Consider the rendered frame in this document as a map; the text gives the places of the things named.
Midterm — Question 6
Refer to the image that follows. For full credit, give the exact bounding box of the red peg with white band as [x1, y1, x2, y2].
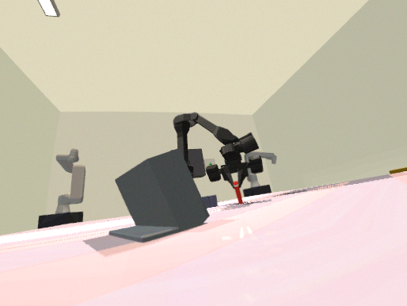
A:
[234, 182, 243, 204]

